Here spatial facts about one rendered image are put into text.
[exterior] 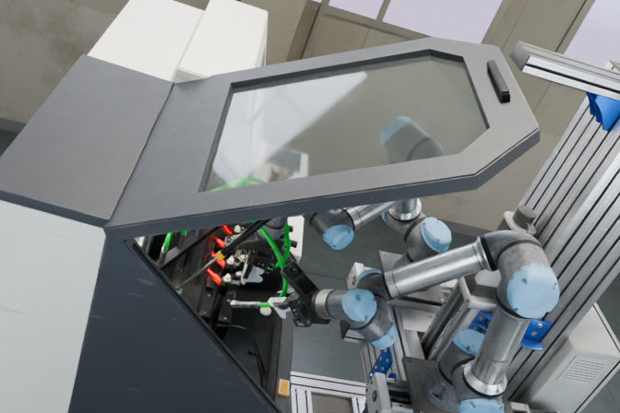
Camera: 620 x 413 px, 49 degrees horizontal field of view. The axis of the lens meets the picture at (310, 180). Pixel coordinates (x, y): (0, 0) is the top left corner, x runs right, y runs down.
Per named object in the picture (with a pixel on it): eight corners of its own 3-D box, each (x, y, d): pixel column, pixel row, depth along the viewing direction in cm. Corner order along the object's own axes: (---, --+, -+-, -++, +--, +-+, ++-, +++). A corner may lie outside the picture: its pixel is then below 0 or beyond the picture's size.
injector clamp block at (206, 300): (218, 355, 214) (230, 322, 206) (186, 347, 212) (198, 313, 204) (232, 282, 242) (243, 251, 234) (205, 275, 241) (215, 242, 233)
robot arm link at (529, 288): (485, 387, 194) (552, 241, 164) (497, 433, 182) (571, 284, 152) (445, 383, 194) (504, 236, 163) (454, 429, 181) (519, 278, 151)
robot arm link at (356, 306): (372, 329, 162) (351, 309, 158) (340, 327, 170) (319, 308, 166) (384, 301, 166) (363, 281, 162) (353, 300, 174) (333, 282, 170)
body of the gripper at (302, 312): (293, 327, 181) (323, 329, 172) (280, 300, 179) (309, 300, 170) (311, 311, 186) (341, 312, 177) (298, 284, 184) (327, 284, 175)
